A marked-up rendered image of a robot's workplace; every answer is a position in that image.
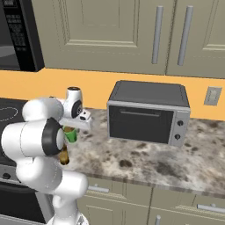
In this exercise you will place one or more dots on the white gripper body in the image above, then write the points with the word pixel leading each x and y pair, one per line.
pixel 78 123

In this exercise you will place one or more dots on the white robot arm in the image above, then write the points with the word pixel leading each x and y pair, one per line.
pixel 35 140

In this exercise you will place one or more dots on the beige base cupboard door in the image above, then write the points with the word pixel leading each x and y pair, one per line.
pixel 190 219
pixel 117 214

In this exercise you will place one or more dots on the black microwave oven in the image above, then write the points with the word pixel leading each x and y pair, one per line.
pixel 17 32

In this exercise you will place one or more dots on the green cup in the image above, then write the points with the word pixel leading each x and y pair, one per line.
pixel 71 136

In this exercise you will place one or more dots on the grey toaster oven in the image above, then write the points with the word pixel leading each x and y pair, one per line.
pixel 146 117

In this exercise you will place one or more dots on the black hob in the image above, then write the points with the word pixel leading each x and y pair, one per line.
pixel 10 111

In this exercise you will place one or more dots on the beige drawer front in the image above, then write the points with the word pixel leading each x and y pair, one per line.
pixel 181 202
pixel 129 192

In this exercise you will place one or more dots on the black oven knob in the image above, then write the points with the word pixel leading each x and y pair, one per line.
pixel 6 176

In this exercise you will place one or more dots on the black and silver oven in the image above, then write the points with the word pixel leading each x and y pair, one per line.
pixel 20 205

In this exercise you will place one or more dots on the beige wall cupboard door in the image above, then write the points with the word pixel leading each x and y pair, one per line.
pixel 208 38
pixel 102 32

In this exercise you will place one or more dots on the grey wall socket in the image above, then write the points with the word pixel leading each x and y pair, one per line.
pixel 213 96

